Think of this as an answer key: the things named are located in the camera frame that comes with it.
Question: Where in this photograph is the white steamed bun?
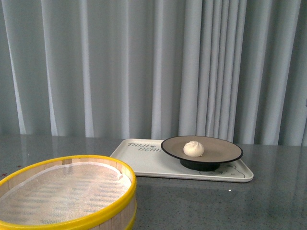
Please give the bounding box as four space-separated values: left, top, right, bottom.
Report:
183 141 204 157

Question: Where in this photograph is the beige plate with black rim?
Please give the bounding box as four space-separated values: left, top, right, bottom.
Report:
161 136 243 172

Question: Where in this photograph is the white rectangular bear tray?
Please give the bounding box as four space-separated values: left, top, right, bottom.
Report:
110 139 254 183

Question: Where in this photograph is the grey pleated curtain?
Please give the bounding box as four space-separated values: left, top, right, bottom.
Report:
0 0 307 146

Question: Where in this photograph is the yellow rimmed wooden steamer basket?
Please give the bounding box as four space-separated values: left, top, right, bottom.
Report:
0 155 137 230

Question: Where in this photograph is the white mesh steamer cloth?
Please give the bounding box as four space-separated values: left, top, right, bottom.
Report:
0 162 131 225

